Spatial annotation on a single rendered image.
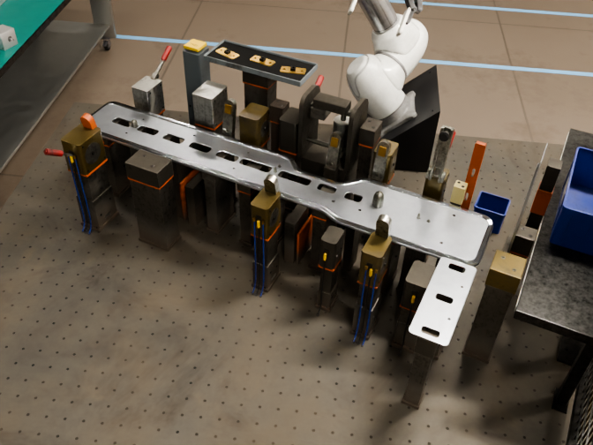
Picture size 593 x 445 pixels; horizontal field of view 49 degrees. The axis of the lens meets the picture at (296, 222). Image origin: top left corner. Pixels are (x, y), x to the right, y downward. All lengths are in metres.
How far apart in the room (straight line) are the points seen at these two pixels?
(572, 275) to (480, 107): 2.72
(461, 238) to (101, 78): 3.25
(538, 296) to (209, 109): 1.17
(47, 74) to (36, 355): 2.61
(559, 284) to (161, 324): 1.12
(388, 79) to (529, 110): 2.15
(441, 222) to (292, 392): 0.64
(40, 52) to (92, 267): 2.61
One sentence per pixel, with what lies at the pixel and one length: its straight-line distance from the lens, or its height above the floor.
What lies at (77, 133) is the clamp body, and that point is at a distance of 2.16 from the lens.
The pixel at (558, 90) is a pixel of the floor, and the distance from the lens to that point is 4.83.
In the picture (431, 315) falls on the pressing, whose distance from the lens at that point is 1.66.
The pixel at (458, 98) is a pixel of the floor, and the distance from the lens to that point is 4.49.
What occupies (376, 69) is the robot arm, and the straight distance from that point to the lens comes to 2.46.
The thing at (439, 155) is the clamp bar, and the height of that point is 1.12.
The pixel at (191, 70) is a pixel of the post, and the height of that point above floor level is 1.07.
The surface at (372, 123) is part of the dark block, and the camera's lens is 2.05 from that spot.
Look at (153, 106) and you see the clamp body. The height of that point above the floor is 0.99.
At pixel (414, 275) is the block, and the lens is 1.77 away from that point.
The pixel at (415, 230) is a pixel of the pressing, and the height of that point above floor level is 1.00.
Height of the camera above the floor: 2.24
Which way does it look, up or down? 42 degrees down
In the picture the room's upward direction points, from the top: 2 degrees clockwise
